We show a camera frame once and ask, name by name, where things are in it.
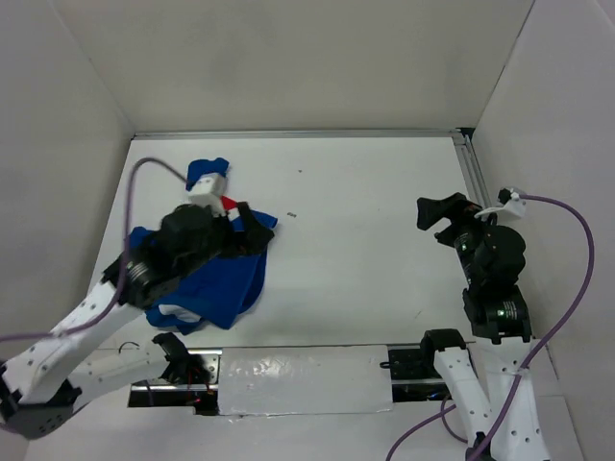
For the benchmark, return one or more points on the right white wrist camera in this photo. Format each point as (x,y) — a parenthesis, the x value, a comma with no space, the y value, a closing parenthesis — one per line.
(510,206)

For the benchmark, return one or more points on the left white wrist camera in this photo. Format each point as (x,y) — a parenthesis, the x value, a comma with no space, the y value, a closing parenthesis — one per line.
(208,190)

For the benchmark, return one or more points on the blue white red jacket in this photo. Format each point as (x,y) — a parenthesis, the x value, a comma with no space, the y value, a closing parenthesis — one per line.
(221,290)

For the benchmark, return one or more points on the aluminium frame rail back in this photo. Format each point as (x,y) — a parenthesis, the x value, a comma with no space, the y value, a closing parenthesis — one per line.
(342,133)

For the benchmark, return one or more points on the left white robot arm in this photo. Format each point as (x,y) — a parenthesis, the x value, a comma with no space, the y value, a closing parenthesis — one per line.
(55,378)

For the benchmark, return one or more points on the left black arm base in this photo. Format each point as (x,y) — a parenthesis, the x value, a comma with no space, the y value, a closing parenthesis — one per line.
(183,367)

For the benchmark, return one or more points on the aluminium frame rail right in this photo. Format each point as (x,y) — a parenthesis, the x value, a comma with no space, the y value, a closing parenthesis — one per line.
(469,163)

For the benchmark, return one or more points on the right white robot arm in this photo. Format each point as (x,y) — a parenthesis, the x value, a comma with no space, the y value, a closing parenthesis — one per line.
(498,411)

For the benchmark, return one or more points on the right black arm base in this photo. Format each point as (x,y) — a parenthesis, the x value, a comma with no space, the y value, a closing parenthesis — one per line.
(417,363)

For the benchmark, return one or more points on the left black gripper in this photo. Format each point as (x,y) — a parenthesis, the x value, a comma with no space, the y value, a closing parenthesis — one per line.
(252,240)

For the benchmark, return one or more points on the aluminium frame rail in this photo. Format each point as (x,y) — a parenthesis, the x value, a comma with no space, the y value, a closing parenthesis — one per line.
(342,133)
(469,163)

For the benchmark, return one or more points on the white taped cover plate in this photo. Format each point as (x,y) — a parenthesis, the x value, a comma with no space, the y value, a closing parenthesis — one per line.
(304,381)

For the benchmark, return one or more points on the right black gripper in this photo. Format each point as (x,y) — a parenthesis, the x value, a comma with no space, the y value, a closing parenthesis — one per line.
(430,209)

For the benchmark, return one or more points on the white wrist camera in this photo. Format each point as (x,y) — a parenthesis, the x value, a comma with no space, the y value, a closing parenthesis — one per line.
(510,206)
(208,190)

